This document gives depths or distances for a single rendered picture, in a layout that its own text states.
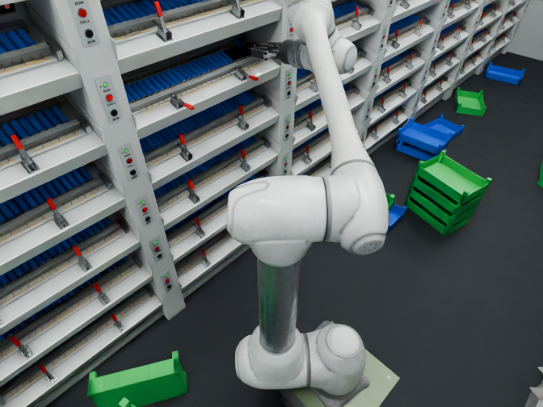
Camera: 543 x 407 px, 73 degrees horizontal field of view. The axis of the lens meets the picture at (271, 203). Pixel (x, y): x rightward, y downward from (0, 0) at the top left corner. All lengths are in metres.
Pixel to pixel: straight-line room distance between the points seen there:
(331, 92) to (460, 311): 1.32
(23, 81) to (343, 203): 0.73
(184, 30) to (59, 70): 0.36
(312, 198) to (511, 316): 1.50
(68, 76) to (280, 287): 0.68
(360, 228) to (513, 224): 1.85
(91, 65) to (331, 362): 0.99
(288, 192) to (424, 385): 1.20
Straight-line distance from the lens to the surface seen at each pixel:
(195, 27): 1.19
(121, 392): 1.52
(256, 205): 0.69
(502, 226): 2.44
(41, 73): 1.01
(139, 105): 1.16
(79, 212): 1.21
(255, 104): 1.52
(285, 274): 0.82
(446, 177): 2.21
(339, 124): 0.89
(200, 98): 1.24
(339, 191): 0.71
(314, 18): 1.01
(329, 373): 1.18
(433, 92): 3.29
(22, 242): 1.19
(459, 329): 1.90
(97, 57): 1.02
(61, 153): 1.09
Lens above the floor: 1.51
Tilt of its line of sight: 44 degrees down
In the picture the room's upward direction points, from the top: 1 degrees clockwise
